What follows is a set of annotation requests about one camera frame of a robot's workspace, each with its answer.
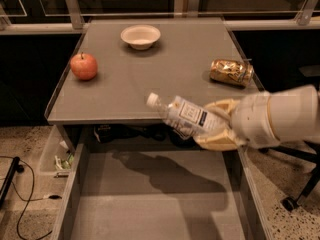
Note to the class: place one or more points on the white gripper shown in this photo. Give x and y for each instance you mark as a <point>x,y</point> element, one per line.
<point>252,118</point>

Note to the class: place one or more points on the clear plastic water bottle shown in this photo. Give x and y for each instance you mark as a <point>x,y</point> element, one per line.
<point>186,117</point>

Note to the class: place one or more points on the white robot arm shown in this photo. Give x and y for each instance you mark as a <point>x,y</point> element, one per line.
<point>295,115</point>

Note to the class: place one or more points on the grey open top drawer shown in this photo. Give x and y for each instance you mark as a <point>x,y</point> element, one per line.
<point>154,191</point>

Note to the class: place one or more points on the crushed gold drink can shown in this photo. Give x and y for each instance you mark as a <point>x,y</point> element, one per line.
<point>231,72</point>

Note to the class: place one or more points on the black office chair base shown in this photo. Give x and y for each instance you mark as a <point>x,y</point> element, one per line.
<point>296,171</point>

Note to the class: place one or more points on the white paper bowl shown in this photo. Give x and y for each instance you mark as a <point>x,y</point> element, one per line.
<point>140,37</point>

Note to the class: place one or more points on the dark clutter under table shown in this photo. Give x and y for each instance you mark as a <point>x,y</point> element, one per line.
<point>105,133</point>

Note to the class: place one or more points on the grey cabinet table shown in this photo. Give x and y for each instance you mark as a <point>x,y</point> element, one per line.
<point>178,64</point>

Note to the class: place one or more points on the red apple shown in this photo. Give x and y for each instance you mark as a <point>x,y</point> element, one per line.
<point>84,66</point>

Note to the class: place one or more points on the clear plastic storage bin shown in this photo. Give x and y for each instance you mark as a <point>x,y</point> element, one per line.
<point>56,159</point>

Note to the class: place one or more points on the black bar on floor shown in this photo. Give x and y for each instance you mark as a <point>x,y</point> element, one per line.
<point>15,167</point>

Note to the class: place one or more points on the metal railing post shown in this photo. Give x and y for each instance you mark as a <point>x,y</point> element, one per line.
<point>75,14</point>

